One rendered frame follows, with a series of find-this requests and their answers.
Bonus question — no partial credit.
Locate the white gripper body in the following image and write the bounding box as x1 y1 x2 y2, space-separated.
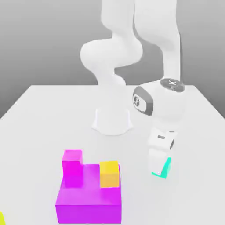
148 147 168 175

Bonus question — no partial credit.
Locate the small teal cube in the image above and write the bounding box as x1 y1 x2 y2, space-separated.
151 156 172 180

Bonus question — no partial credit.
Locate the small orange cube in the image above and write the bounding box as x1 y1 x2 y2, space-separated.
99 160 120 189

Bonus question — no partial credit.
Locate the small magenta cube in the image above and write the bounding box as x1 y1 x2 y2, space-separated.
62 149 83 189

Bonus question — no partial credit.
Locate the large purple box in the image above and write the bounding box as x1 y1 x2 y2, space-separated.
55 163 122 225

